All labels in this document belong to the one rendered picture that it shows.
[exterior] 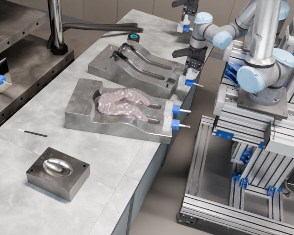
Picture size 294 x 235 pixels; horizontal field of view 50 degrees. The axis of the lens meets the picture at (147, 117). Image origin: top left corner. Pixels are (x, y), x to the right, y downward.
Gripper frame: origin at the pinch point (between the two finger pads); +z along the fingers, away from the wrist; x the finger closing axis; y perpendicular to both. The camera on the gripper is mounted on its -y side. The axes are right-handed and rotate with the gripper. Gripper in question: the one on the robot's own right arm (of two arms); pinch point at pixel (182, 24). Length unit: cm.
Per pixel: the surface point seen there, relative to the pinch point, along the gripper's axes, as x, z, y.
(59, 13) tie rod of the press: -45, -11, -63
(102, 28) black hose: -22, 5, -46
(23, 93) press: -86, 17, -63
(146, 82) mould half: -60, 7, -4
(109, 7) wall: 121, 65, -102
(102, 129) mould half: -97, 12, -13
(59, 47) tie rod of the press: -46, 11, -64
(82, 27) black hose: -32, 2, -56
